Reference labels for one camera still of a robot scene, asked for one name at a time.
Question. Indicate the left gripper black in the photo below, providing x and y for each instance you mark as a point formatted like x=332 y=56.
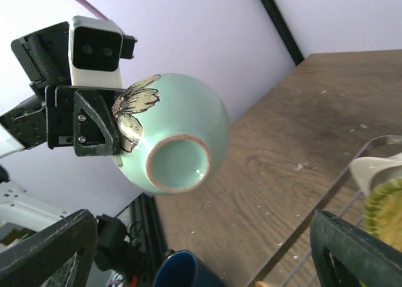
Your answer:
x=59 y=114

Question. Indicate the dark blue mug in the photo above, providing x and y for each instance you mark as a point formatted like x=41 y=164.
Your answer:
x=185 y=269

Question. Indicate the white plate blue spiral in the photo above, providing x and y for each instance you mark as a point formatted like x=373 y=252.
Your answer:
x=368 y=172

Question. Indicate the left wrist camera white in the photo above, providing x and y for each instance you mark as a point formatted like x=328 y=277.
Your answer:
x=94 y=50

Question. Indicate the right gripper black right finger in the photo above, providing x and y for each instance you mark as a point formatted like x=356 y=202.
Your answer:
x=344 y=255

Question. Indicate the black aluminium frame base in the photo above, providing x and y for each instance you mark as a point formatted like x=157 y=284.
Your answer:
x=132 y=246

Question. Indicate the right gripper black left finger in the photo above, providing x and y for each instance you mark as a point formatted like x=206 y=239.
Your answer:
x=35 y=259

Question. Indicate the mint green small bowl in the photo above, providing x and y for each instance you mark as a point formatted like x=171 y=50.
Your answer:
x=174 y=133

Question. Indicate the wire dish rack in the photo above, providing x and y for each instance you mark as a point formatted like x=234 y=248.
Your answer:
x=259 y=279

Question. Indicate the woven bamboo mat round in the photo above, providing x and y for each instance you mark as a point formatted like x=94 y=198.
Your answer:
x=382 y=213

